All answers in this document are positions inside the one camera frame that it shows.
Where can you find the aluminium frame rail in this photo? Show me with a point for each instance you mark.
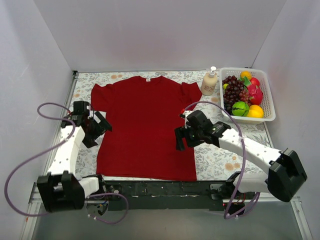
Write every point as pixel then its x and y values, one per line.
pixel 264 197

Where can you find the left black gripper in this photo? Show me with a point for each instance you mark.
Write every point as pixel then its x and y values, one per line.
pixel 94 131

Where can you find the white plastic basket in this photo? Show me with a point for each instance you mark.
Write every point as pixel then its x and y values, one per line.
pixel 267 104

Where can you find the purple grape bunch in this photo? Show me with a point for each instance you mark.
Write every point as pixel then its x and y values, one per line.
pixel 235 92

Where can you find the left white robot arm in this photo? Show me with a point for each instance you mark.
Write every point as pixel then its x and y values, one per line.
pixel 59 189

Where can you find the orange fruit top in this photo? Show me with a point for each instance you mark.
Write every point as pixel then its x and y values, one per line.
pixel 246 74

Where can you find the yellow orange fruit bottom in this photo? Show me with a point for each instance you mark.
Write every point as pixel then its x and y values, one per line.
pixel 255 111

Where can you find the red apple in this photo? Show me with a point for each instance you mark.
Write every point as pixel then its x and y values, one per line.
pixel 255 81

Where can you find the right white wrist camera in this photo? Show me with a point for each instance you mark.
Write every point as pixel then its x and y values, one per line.
pixel 184 114

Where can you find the pink dragon fruit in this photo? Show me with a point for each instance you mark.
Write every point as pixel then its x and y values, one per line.
pixel 255 94

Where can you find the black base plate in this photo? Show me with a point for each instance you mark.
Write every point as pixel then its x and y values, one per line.
pixel 163 195

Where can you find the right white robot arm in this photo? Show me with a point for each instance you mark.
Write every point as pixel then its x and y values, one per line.
pixel 282 171

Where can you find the beige pump soap bottle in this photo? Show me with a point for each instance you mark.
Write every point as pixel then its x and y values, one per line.
pixel 209 82

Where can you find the red t-shirt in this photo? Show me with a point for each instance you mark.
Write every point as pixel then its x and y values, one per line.
pixel 144 115

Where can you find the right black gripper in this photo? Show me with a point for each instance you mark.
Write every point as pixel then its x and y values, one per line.
pixel 182 138

